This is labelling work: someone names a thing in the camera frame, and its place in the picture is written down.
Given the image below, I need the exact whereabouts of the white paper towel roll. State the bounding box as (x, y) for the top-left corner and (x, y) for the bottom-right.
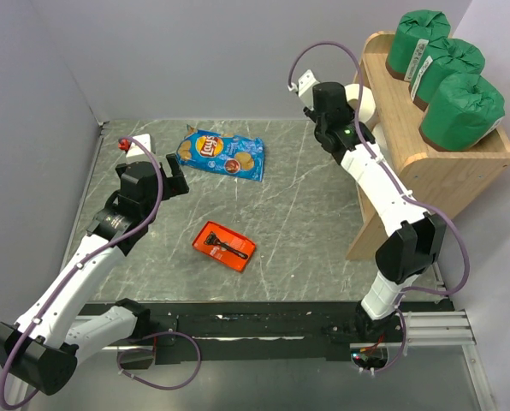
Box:
(372, 123), (388, 152)
(345, 84), (379, 130)

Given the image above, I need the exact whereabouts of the green roll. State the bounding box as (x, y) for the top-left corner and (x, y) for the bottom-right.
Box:
(418, 73), (505, 152)
(385, 9), (451, 81)
(409, 38), (485, 110)

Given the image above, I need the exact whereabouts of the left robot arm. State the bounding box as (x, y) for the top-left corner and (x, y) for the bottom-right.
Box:
(0, 154), (189, 396)

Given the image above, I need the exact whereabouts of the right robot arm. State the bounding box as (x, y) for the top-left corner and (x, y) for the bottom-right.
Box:
(298, 82), (446, 342)

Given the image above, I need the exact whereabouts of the wooden shelf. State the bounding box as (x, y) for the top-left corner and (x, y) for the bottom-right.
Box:
(344, 30), (510, 261)

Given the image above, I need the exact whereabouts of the black razor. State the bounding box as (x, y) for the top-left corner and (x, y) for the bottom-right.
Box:
(205, 232), (248, 259)

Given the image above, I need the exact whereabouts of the blue Lays chips bag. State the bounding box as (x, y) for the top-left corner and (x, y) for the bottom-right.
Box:
(175, 125), (264, 182)

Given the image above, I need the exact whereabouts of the orange razor box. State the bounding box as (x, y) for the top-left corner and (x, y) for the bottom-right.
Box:
(192, 221), (257, 272)

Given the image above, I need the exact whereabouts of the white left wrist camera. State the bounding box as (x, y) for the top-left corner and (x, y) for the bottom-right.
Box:
(123, 134), (156, 164)

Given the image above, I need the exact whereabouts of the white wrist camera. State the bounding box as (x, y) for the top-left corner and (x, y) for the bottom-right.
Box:
(123, 134), (156, 164)
(288, 69), (319, 110)

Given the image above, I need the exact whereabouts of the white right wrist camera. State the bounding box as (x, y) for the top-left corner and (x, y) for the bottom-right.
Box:
(288, 69), (319, 110)

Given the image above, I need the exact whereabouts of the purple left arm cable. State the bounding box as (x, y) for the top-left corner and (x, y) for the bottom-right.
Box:
(0, 136), (164, 408)

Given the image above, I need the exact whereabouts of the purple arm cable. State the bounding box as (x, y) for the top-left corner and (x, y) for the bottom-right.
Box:
(288, 41), (471, 296)
(0, 136), (164, 408)

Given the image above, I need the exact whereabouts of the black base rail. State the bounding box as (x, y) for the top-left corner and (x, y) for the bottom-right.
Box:
(83, 301), (457, 365)

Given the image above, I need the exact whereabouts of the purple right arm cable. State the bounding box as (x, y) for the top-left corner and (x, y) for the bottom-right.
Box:
(288, 41), (471, 296)

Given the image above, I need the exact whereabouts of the aluminium table edge rail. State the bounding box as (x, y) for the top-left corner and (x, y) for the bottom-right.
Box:
(404, 311), (476, 347)

